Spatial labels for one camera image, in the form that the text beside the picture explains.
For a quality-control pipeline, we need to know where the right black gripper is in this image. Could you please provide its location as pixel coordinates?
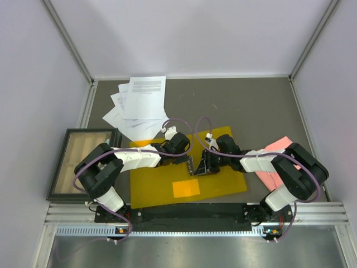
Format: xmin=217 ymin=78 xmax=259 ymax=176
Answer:
xmin=194 ymin=149 xmax=231 ymax=176

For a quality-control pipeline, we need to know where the yellow plastic folder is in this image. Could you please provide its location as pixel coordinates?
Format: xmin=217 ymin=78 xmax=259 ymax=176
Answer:
xmin=129 ymin=126 xmax=248 ymax=209

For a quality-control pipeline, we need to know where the printed paper sheet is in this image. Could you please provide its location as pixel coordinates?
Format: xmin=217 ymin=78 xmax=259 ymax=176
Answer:
xmin=123 ymin=76 xmax=166 ymax=120

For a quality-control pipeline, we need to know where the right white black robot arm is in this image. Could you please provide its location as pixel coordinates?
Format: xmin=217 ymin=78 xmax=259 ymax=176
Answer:
xmin=194 ymin=133 xmax=329 ymax=221

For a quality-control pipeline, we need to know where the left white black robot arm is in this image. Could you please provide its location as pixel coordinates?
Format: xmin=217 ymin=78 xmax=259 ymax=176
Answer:
xmin=74 ymin=132 xmax=190 ymax=222

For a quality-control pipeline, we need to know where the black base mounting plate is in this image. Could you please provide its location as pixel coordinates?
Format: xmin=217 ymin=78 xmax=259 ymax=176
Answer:
xmin=94 ymin=202 xmax=295 ymax=232

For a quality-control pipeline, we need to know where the white paper stack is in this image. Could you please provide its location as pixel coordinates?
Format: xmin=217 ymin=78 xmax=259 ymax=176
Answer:
xmin=103 ymin=83 xmax=168 ymax=141

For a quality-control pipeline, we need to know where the pink cloth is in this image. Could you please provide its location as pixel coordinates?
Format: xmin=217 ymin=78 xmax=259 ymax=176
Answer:
xmin=250 ymin=137 xmax=304 ymax=199

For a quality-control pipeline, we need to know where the black framed wooden tray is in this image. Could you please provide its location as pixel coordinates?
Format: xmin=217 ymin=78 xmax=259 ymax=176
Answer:
xmin=46 ymin=128 xmax=122 ymax=203

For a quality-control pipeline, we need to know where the grey slotted cable duct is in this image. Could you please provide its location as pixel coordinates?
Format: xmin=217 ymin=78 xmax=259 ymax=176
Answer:
xmin=56 ymin=225 xmax=279 ymax=238

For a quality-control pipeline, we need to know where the left aluminium frame post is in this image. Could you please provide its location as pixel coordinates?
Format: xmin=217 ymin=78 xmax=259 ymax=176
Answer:
xmin=40 ymin=0 xmax=95 ymax=84

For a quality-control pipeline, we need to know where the aluminium frame post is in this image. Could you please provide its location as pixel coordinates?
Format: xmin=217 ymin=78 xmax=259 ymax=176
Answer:
xmin=40 ymin=0 xmax=95 ymax=84
xmin=288 ymin=0 xmax=342 ymax=82

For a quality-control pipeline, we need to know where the right aluminium frame post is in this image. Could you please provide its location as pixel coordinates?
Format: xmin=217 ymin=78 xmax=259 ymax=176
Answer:
xmin=288 ymin=0 xmax=342 ymax=82

